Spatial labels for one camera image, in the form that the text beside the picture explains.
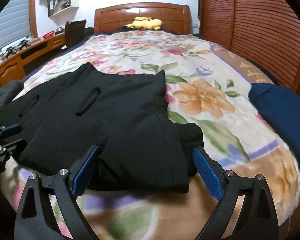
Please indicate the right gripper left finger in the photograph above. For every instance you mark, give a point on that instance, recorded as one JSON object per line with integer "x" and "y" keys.
{"x": 70, "y": 184}

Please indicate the grey window blind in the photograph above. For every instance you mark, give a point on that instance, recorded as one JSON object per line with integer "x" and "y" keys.
{"x": 14, "y": 23}

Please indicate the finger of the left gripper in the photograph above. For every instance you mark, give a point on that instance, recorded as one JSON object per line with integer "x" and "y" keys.
{"x": 16, "y": 147}
{"x": 11, "y": 130}

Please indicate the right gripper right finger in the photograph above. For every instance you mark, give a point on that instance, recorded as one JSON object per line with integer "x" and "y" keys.
{"x": 220, "y": 185}

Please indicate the yellow Pikachu plush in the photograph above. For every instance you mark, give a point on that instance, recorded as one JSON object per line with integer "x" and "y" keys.
{"x": 145, "y": 23}

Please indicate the brown louvered wardrobe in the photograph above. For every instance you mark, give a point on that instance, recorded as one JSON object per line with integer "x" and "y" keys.
{"x": 266, "y": 32}

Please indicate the floral bed blanket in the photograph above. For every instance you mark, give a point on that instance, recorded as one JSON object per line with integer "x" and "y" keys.
{"x": 206, "y": 85}

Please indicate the wooden bed headboard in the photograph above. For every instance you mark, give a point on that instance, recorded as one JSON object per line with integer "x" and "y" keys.
{"x": 174, "y": 17}

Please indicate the black binder on shelf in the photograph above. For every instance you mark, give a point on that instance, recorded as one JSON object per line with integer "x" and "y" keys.
{"x": 50, "y": 7}

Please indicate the wooden desk with cabinets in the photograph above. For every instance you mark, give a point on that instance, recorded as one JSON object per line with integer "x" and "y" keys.
{"x": 24, "y": 62}

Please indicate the navy blue folded garment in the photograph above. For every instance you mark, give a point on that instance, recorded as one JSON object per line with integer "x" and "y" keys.
{"x": 280, "y": 107}

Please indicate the black double-breasted coat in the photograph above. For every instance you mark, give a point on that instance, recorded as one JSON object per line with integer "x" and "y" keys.
{"x": 125, "y": 116}

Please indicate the dark brown chair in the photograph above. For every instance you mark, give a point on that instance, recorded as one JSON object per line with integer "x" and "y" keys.
{"x": 74, "y": 32}

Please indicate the red basket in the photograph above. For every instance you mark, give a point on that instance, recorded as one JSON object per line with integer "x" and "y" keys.
{"x": 48, "y": 35}

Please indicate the dark grey garment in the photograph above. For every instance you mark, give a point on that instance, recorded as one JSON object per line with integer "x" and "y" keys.
{"x": 9, "y": 91}

